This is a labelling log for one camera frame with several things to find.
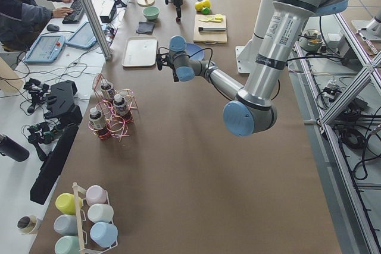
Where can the mint green bowl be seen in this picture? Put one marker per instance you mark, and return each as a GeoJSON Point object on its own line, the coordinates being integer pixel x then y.
{"type": "Point", "coordinates": [151, 13]}

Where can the grey folded cloth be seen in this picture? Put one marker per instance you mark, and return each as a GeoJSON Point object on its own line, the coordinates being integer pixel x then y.
{"type": "Point", "coordinates": [145, 27]}

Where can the yellow lemon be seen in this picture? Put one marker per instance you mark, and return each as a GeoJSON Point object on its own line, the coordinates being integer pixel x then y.
{"type": "Point", "coordinates": [206, 4]}
{"type": "Point", "coordinates": [198, 6]}

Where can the pale green cup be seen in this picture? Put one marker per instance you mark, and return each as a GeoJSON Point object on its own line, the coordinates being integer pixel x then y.
{"type": "Point", "coordinates": [67, 245]}

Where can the copper wire bottle rack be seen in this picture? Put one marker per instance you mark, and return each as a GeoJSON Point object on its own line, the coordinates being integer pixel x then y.
{"type": "Point", "coordinates": [116, 126]}

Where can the black keyboard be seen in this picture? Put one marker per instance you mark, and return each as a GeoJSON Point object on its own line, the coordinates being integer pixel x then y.
{"type": "Point", "coordinates": [77, 13]}

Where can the black angular holder stand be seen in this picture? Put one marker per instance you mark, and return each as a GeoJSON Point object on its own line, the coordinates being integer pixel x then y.
{"type": "Point", "coordinates": [61, 105]}

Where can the yellow cup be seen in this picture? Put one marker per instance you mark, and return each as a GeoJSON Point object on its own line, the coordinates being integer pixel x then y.
{"type": "Point", "coordinates": [65, 203]}

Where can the wooden cutting board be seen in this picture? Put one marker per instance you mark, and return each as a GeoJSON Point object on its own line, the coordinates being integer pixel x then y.
{"type": "Point", "coordinates": [211, 38]}

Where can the aluminium frame post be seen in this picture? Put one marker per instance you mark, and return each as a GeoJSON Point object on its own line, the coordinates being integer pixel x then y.
{"type": "Point", "coordinates": [96, 28]}

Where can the white cup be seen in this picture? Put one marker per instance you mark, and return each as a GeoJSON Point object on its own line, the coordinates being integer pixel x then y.
{"type": "Point", "coordinates": [101, 213]}

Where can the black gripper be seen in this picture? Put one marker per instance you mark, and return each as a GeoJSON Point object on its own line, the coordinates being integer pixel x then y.
{"type": "Point", "coordinates": [178, 2]}
{"type": "Point", "coordinates": [175, 75]}

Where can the cream rectangular tray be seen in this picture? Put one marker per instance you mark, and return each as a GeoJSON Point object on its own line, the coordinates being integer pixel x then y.
{"type": "Point", "coordinates": [140, 51]}

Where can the blue teach pendant tablet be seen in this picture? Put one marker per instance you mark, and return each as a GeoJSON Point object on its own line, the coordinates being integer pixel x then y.
{"type": "Point", "coordinates": [45, 49]}

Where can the light blue cup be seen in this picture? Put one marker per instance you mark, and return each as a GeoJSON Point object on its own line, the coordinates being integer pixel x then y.
{"type": "Point", "coordinates": [104, 234]}

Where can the steel cylinder black tip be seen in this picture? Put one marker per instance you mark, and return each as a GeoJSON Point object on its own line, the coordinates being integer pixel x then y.
{"type": "Point", "coordinates": [211, 29]}

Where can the white wire cup rack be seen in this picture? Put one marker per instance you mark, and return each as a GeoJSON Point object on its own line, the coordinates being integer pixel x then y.
{"type": "Point", "coordinates": [83, 233]}

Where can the green lime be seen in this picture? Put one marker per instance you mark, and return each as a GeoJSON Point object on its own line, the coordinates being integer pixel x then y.
{"type": "Point", "coordinates": [205, 11]}

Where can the blue round plate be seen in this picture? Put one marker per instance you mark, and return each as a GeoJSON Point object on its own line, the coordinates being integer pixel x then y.
{"type": "Point", "coordinates": [195, 51]}

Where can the black computer mouse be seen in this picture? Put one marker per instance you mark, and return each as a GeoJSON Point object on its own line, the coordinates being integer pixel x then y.
{"type": "Point", "coordinates": [52, 28]}

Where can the black long bar device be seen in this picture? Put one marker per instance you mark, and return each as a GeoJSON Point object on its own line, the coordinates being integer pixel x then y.
{"type": "Point", "coordinates": [53, 166]}

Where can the yellow plastic knife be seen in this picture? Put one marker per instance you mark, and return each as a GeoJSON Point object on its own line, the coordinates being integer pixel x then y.
{"type": "Point", "coordinates": [217, 18]}

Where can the dark drink bottle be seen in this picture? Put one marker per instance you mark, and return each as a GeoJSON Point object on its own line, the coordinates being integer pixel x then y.
{"type": "Point", "coordinates": [120, 105]}
{"type": "Point", "coordinates": [96, 119]}
{"type": "Point", "coordinates": [107, 90]}

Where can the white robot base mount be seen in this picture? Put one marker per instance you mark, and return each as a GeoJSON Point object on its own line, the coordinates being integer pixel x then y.
{"type": "Point", "coordinates": [245, 55]}

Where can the grey blue cup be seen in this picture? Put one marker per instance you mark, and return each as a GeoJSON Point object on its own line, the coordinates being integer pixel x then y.
{"type": "Point", "coordinates": [66, 225]}

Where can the person in dark jacket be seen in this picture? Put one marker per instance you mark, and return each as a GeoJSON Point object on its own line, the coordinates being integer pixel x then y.
{"type": "Point", "coordinates": [22, 22]}

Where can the person left hand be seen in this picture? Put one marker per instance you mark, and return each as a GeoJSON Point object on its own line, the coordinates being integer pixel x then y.
{"type": "Point", "coordinates": [61, 12]}

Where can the black water bottle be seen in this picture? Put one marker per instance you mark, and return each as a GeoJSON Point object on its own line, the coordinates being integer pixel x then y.
{"type": "Point", "coordinates": [12, 149]}

